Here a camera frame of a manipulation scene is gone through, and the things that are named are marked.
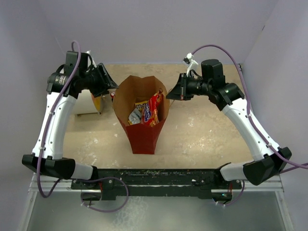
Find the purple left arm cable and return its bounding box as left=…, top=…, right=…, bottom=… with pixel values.
left=37, top=40, right=82, bottom=199

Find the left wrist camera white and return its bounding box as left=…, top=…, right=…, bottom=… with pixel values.
left=86, top=50, right=97, bottom=71

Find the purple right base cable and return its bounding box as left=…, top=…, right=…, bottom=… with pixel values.
left=215, top=180, right=245, bottom=207

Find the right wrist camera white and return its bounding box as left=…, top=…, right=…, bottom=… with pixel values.
left=182, top=53, right=199, bottom=77

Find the yellow M&M's packet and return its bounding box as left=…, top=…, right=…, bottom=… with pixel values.
left=135, top=101, right=148, bottom=113

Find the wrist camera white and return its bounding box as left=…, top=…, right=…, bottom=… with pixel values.
left=86, top=50, right=97, bottom=71
left=182, top=53, right=199, bottom=77

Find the white silver snack packet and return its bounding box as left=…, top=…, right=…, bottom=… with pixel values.
left=128, top=108, right=142, bottom=125

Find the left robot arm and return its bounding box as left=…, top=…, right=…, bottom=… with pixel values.
left=22, top=51, right=118, bottom=189

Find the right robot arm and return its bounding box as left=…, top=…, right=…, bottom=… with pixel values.
left=167, top=58, right=292, bottom=188

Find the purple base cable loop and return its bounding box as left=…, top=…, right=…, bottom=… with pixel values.
left=80, top=178, right=129, bottom=214

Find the red brown paper bag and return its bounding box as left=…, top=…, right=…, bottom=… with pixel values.
left=113, top=76, right=169, bottom=154

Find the red candy snack bag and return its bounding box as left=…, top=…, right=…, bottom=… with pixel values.
left=141, top=89, right=163, bottom=127

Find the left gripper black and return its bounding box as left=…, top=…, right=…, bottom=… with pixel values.
left=80, top=63, right=118, bottom=98

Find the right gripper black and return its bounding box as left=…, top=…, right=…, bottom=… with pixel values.
left=167, top=73, right=212, bottom=100

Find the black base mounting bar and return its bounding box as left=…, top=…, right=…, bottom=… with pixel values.
left=71, top=168, right=242, bottom=202

